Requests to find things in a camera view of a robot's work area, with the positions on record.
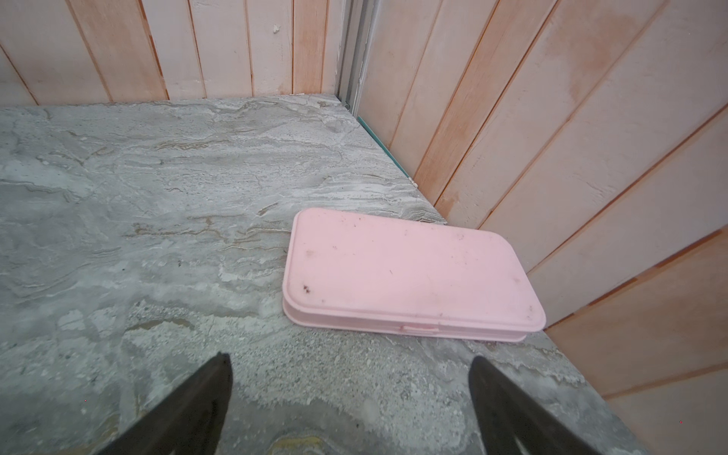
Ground pink plastic case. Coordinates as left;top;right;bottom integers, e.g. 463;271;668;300
282;208;547;342

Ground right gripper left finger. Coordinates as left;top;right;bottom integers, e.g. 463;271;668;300
100;353;233;454

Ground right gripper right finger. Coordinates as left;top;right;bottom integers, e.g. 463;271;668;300
468;356;597;454

